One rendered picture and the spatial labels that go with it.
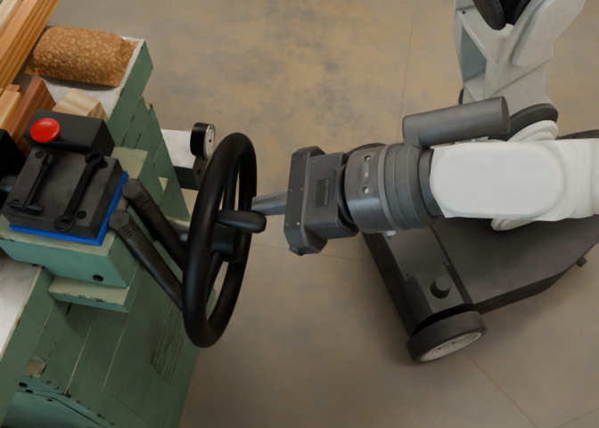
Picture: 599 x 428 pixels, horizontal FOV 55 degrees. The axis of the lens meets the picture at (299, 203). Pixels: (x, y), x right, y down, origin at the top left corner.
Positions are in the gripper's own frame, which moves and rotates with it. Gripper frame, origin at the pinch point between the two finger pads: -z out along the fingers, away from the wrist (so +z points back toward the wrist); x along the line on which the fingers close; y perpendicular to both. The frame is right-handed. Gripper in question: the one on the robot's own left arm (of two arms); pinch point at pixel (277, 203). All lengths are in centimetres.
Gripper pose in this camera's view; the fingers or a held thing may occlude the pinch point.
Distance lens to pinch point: 66.6
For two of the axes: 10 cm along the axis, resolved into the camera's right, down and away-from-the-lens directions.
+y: -5.2, -3.6, -7.8
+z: 8.5, -1.2, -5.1
